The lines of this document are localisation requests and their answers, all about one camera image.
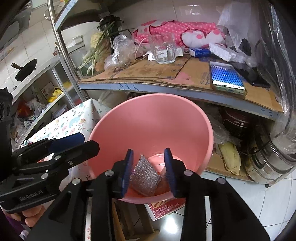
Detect silver mesh scouring cloth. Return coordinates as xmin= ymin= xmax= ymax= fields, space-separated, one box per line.
xmin=129 ymin=154 xmax=162 ymax=197

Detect orange white wrapper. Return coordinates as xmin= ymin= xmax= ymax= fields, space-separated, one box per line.
xmin=155 ymin=172 xmax=171 ymax=195

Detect pink plastic trash bin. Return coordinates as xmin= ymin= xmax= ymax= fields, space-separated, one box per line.
xmin=88 ymin=94 xmax=214 ymax=204

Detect grey kitchen cabinet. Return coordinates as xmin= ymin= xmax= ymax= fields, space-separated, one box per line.
xmin=11 ymin=56 xmax=86 ymax=150

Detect left hand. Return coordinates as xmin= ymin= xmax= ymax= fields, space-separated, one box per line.
xmin=1 ymin=205 xmax=46 ymax=227

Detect floral bear tablecloth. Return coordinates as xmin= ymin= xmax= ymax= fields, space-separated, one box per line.
xmin=21 ymin=99 xmax=111 ymax=240

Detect yellow bag on floor shelf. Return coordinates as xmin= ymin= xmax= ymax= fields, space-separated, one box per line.
xmin=218 ymin=142 xmax=241 ymax=176

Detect black rice cooker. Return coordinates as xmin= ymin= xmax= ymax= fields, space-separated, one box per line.
xmin=221 ymin=108 xmax=256 ymax=140

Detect vegetables with green onions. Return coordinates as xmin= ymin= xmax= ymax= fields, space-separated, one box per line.
xmin=78 ymin=21 xmax=119 ymax=78

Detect cardboard shelf liner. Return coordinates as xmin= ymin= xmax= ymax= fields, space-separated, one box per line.
xmin=78 ymin=54 xmax=284 ymax=114

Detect stainless steel steamer pot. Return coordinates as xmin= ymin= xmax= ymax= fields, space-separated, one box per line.
xmin=244 ymin=135 xmax=295 ymax=188

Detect smartphone with blue screen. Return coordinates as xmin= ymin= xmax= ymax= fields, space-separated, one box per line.
xmin=209 ymin=61 xmax=247 ymax=96

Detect metal shelf rack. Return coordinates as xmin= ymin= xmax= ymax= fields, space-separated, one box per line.
xmin=46 ymin=0 xmax=296 ymax=123

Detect clear bag on shelf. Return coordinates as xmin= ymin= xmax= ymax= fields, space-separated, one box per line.
xmin=104 ymin=35 xmax=137 ymax=72

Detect blue white small box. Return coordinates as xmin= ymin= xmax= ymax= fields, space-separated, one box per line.
xmin=189 ymin=48 xmax=211 ymax=58

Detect glass mug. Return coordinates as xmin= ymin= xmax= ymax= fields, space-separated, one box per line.
xmin=149 ymin=33 xmax=176 ymax=64

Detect black phone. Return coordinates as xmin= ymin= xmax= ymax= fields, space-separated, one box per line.
xmin=231 ymin=62 xmax=270 ymax=89

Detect pink polka dot cloth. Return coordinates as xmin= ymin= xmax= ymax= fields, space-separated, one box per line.
xmin=132 ymin=20 xmax=225 ymax=49

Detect white plastic bag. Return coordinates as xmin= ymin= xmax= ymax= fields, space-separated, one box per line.
xmin=218 ymin=1 xmax=261 ymax=67

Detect large black plastic bag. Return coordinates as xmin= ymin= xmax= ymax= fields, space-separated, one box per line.
xmin=258 ymin=1 xmax=295 ymax=154

